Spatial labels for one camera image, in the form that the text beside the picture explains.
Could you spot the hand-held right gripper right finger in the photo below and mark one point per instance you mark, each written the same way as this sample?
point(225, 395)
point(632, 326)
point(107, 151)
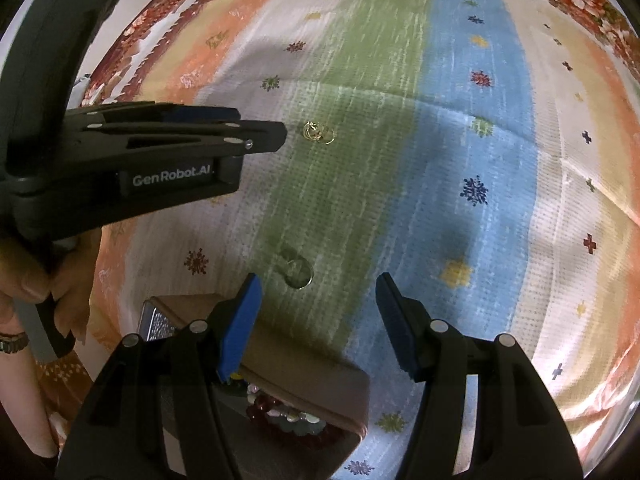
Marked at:
point(397, 325)

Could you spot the gold earring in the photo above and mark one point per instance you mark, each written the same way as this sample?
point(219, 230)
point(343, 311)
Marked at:
point(328, 138)
point(311, 131)

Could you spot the person's left forearm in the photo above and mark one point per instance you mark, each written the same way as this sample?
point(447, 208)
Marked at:
point(25, 400)

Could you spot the person's left hand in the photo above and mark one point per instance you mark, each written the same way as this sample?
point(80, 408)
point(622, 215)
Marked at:
point(75, 285)

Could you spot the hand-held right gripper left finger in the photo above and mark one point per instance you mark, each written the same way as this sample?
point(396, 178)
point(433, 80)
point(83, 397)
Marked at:
point(241, 322)

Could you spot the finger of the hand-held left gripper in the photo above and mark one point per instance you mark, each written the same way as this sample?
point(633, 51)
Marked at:
point(200, 140)
point(150, 114)

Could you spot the dark wrist watch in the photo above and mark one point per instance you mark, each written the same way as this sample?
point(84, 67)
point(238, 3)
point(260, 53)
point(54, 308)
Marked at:
point(15, 342)

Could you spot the silver metal tin box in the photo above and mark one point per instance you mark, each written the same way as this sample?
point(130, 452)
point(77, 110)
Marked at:
point(300, 367)

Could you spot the striped colourful mat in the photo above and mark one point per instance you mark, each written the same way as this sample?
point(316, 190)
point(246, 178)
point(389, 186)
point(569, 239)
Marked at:
point(450, 135)

